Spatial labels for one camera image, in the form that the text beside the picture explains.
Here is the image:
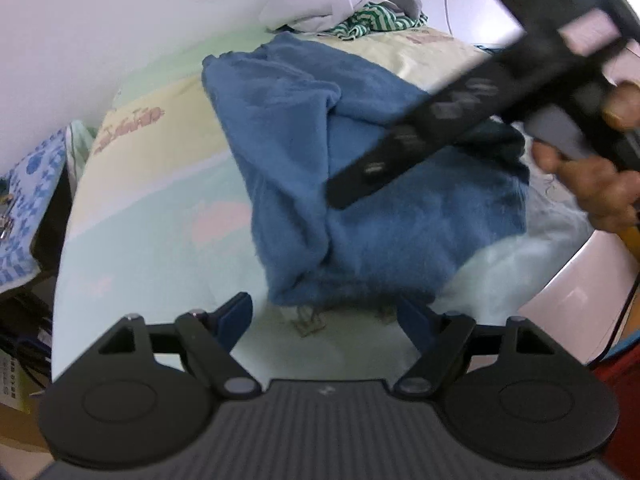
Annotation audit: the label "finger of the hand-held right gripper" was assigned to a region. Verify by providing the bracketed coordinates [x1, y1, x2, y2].
[325, 95, 454, 210]

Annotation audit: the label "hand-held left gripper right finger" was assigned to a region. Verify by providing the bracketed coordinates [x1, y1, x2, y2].
[392, 292, 552, 401]

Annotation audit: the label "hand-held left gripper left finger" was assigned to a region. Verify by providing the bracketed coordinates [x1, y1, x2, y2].
[97, 291, 262, 401]

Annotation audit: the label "blue sweater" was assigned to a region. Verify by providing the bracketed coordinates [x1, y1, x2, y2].
[201, 32, 532, 309]

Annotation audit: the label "person's right hand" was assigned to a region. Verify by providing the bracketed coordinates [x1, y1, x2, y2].
[530, 82, 640, 234]

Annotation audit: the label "pastel printed blanket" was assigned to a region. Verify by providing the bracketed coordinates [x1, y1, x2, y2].
[52, 24, 597, 387]

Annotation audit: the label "green striped garment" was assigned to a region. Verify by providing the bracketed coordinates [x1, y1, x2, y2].
[332, 2, 429, 42]

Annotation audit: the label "grey garment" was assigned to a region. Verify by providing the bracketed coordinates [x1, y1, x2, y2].
[385, 0, 427, 19]

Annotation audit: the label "white garment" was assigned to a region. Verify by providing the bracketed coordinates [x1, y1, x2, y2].
[260, 0, 369, 34]

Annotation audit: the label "red cloth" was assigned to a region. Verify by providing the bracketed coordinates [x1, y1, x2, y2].
[594, 334, 640, 480]

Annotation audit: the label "pale green cloth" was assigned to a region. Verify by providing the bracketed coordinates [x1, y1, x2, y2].
[65, 120, 99, 187]

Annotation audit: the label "cardboard box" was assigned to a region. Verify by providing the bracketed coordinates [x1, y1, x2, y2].
[0, 350, 52, 450]

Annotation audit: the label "blue patterned cloth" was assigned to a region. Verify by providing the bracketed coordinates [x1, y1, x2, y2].
[0, 130, 69, 287]

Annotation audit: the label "metal clutter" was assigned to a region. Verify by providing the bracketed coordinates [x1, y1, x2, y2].
[0, 192, 17, 247]

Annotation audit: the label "black cables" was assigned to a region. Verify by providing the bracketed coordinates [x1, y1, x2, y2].
[0, 310, 54, 392]

